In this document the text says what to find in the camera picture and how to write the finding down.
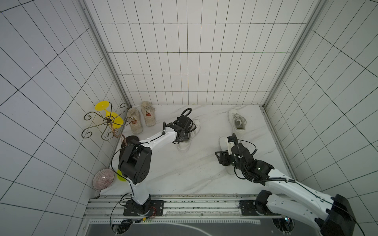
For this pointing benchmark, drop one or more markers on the beige sneaker red label left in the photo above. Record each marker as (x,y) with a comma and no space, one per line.
(134,120)

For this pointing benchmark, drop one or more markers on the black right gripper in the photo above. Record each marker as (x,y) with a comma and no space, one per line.
(224,157)

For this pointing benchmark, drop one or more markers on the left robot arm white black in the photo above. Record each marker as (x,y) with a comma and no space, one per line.
(135,158)

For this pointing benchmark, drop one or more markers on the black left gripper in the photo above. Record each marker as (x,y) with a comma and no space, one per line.
(185,138)

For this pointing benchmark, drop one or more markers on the aluminium mounting rail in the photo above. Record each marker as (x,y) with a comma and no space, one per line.
(194,209)

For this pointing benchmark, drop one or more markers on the grey shoe insole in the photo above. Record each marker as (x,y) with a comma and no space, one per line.
(225,159)

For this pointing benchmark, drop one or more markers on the white leather sneaker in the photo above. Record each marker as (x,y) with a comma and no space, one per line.
(237,122)
(185,145)

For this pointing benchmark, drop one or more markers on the dark oval stand base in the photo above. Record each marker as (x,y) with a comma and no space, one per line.
(127,141)

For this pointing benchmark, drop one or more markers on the beige sneaker red label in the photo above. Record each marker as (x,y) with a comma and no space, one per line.
(134,120)
(148,112)

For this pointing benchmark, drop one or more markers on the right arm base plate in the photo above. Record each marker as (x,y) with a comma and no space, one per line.
(255,208)

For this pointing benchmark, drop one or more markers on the scrolled metal wire stand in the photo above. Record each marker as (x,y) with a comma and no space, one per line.
(96,119)

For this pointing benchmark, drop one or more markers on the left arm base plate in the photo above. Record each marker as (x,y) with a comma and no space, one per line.
(150,208)

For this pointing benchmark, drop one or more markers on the beige sneaker red label right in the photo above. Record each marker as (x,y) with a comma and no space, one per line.
(148,112)

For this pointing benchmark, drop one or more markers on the pink glass bowl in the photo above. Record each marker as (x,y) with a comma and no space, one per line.
(103,179)

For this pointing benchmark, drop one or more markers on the green plastic bowl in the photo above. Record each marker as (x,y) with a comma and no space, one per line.
(121,177)

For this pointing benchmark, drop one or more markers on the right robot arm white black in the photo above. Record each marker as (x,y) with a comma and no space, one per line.
(330,215)

